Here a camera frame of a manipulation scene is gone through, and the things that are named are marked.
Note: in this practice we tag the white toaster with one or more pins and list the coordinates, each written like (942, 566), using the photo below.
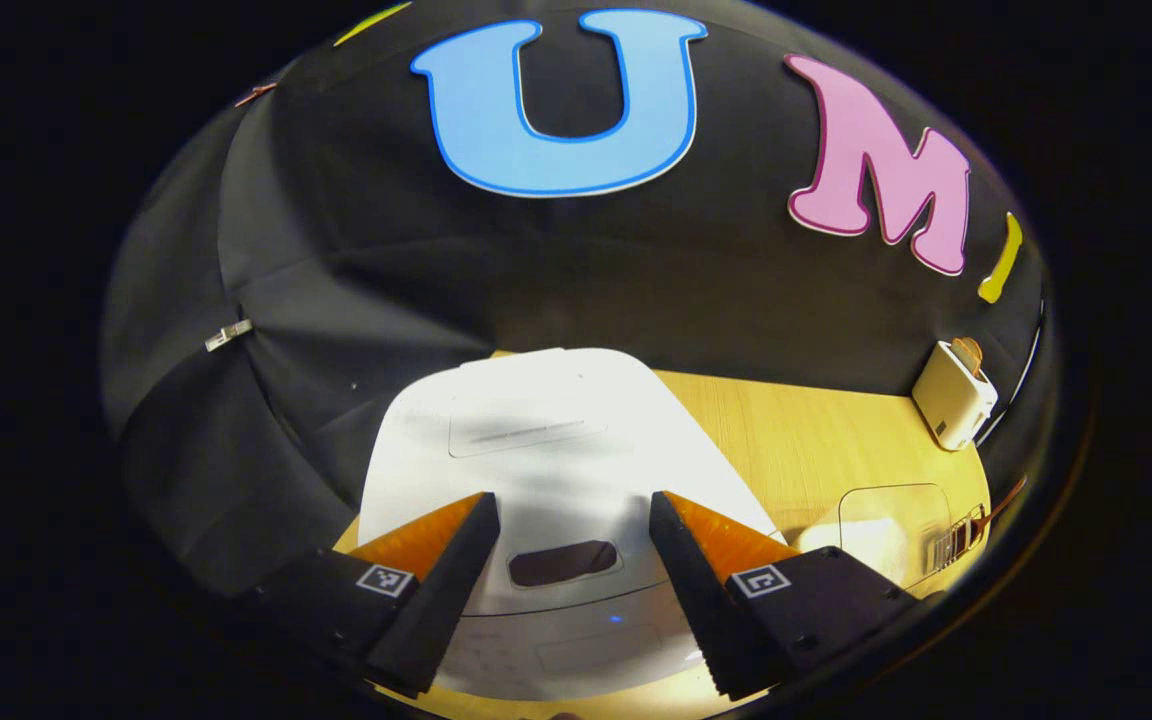
(951, 405)

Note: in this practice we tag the white rice cooker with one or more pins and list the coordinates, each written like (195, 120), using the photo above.
(556, 460)

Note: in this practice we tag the clear plastic container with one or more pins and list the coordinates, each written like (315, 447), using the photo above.
(886, 510)

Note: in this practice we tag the silver metal clip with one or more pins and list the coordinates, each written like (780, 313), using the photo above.
(228, 335)

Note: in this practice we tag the red metal clip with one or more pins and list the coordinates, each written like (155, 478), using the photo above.
(254, 95)

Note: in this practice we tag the black backdrop cloth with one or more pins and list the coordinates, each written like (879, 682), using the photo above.
(386, 280)

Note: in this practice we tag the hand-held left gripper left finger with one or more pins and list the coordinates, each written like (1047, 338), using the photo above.
(441, 600)

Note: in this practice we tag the toast slice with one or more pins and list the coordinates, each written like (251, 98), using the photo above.
(968, 355)

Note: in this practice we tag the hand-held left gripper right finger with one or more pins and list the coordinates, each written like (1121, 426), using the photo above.
(696, 600)

